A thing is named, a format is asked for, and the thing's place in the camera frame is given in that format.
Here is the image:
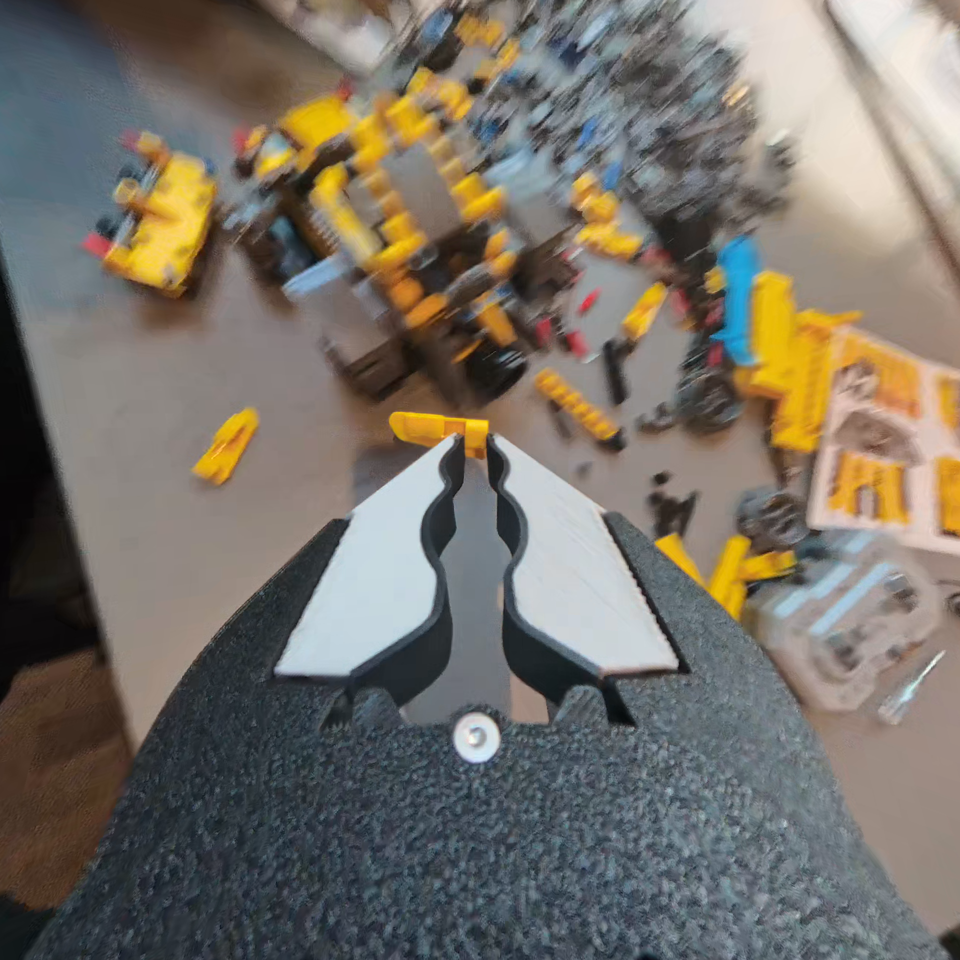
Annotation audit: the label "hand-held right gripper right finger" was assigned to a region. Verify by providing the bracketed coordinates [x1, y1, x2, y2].
[486, 435, 680, 702]

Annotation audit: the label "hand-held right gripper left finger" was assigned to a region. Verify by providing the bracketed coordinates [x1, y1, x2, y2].
[275, 433, 465, 702]

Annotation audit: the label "yellow brick vehicle model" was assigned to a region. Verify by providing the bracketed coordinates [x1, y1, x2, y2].
[221, 67, 594, 406]

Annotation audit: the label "small yellow brick assembly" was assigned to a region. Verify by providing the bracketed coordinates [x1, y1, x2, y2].
[81, 129, 220, 299]

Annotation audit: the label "yellow slim curved brick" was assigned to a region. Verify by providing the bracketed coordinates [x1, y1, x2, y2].
[654, 532, 706, 588]

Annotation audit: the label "black connector bricks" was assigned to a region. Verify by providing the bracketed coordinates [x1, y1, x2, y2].
[646, 471, 700, 538]

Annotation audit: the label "yellow long liftarm brick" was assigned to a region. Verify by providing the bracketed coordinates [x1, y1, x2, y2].
[707, 534, 753, 621]

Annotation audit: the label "yellow holed beam brick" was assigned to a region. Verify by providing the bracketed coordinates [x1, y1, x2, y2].
[534, 367, 625, 451]

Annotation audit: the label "black rubber tyre wheel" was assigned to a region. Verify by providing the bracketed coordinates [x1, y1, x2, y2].
[735, 486, 811, 558]

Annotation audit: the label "small yellow connector piece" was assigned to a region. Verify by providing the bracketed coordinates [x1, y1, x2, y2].
[191, 407, 261, 486]

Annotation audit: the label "dark grey sprocket wheel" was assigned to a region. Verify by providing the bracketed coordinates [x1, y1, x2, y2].
[675, 371, 745, 438]

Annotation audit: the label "grey battery box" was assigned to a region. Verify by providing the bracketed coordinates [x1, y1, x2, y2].
[746, 536, 942, 714]

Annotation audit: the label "blue brick separator tool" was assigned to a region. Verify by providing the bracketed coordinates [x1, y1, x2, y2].
[708, 238, 760, 367]

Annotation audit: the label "small silver tool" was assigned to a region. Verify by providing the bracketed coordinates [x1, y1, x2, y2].
[877, 651, 948, 725]

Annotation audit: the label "person's dark clothing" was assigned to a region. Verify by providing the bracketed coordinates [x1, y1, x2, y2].
[0, 255, 106, 699]

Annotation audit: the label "pile of grey brick pieces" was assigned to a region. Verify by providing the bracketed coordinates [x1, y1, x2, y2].
[390, 0, 796, 249]

